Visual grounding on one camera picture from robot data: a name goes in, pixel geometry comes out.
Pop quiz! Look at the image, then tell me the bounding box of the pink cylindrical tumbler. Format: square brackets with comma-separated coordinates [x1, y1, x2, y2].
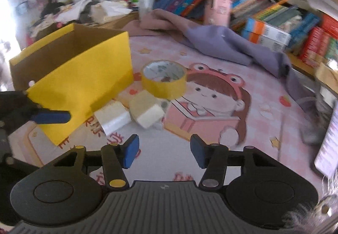
[203, 0, 234, 27]

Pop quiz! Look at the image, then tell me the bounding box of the fuzzy pale fabric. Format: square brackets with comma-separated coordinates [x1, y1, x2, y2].
[284, 173, 338, 232]

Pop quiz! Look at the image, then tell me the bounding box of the small grey object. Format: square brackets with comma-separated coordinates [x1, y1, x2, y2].
[301, 123, 326, 145]

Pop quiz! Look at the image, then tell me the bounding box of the pink checked tablecloth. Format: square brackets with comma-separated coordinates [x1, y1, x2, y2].
[8, 19, 333, 189]

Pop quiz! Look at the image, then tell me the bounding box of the purple cloth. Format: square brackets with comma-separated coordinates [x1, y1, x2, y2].
[140, 8, 317, 109]

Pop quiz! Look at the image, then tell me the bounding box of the yellow cardboard box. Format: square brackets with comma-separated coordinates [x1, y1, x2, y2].
[9, 23, 134, 146]

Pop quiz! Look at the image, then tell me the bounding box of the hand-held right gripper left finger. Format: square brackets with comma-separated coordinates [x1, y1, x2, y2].
[51, 134, 140, 190]

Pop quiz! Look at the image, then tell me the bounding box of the orange white carton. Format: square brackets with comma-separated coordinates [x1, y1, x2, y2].
[241, 29, 289, 52]
[247, 18, 292, 40]

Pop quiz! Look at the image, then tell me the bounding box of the white printed garment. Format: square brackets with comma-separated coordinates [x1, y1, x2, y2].
[54, 0, 94, 23]

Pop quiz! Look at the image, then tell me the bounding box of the cream tissue box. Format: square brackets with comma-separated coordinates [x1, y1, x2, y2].
[90, 0, 132, 24]

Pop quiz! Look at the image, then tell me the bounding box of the yellow tape roll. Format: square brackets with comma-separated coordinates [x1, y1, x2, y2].
[141, 60, 188, 99]

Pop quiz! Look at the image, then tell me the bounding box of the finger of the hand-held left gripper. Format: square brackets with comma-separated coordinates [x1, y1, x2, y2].
[0, 80, 36, 113]
[3, 103, 72, 131]

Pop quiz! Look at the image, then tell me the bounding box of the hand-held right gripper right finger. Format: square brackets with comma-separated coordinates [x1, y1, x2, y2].
[190, 134, 283, 188]

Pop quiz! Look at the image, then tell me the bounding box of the red book set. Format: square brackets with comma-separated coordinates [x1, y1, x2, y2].
[300, 15, 338, 65]

